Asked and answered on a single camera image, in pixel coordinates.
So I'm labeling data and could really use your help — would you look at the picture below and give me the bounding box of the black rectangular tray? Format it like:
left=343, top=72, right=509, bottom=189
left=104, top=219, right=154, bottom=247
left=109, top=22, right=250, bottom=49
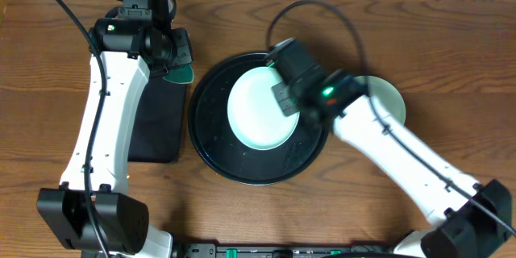
left=128, top=77, right=187, bottom=164

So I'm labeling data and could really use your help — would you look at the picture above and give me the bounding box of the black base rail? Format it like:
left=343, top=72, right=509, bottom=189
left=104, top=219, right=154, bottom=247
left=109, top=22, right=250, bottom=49
left=171, top=243, right=401, bottom=258

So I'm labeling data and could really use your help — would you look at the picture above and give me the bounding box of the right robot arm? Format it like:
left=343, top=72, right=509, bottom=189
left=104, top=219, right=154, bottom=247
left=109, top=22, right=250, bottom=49
left=267, top=39, right=515, bottom=257

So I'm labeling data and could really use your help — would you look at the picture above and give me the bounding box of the light blue plate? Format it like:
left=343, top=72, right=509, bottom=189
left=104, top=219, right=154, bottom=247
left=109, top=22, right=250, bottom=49
left=355, top=76, right=406, bottom=124
left=227, top=67, right=299, bottom=151

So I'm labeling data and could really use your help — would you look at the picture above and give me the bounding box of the green yellow scrub sponge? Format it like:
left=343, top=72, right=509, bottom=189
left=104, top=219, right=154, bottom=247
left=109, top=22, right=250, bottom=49
left=163, top=64, right=194, bottom=85

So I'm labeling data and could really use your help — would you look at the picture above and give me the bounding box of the black round tray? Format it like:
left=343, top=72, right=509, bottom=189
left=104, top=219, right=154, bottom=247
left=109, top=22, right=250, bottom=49
left=188, top=52, right=330, bottom=185

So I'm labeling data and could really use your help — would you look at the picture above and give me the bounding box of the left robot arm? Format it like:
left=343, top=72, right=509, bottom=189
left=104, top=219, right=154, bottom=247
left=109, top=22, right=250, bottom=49
left=36, top=0, right=194, bottom=257

